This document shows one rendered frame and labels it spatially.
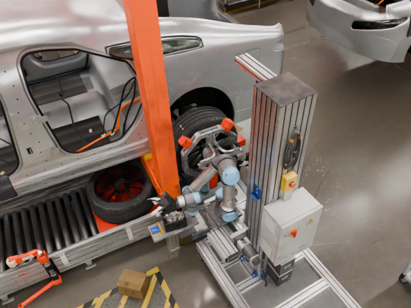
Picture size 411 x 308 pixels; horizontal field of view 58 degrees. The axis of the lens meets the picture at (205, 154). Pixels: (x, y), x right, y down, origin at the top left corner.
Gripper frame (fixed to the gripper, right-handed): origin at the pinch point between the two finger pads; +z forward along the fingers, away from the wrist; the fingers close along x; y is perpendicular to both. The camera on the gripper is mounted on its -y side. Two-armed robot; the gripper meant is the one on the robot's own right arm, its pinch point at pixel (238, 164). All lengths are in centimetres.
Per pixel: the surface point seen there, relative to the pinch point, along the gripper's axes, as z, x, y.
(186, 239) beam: 58, 3, -74
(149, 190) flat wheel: 76, -37, -33
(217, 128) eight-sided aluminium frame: 9.7, -22.0, 29.0
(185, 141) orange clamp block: 41, -20, 28
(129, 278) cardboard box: 120, 23, -65
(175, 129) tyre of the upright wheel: 40, -43, 24
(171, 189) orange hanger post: 62, -8, -8
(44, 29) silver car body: 116, -87, 118
